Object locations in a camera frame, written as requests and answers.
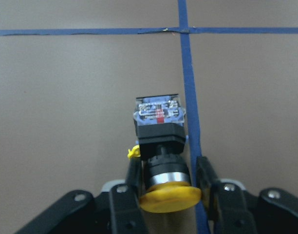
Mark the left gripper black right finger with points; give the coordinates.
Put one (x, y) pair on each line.
(224, 202)

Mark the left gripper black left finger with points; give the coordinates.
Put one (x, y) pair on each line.
(126, 215)

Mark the yellow push button switch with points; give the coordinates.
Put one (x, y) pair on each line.
(159, 126)

